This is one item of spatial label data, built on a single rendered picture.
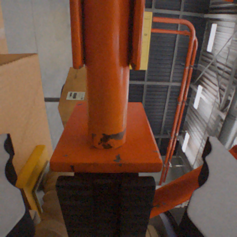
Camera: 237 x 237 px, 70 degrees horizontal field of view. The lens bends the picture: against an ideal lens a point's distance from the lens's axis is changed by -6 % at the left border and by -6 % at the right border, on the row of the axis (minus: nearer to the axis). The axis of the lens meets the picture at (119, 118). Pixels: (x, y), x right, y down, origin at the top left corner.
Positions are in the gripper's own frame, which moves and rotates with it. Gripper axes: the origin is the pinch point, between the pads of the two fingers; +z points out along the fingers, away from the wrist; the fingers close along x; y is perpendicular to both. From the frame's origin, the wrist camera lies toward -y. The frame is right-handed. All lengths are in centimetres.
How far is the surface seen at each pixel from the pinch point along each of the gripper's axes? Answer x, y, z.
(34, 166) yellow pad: -11.2, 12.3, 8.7
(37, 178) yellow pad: -11.0, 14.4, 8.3
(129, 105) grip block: 1.6, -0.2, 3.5
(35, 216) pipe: -8.2, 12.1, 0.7
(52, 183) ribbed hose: -6.5, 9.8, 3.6
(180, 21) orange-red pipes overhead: 261, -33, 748
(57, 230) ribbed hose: -4.8, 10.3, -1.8
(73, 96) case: -34, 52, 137
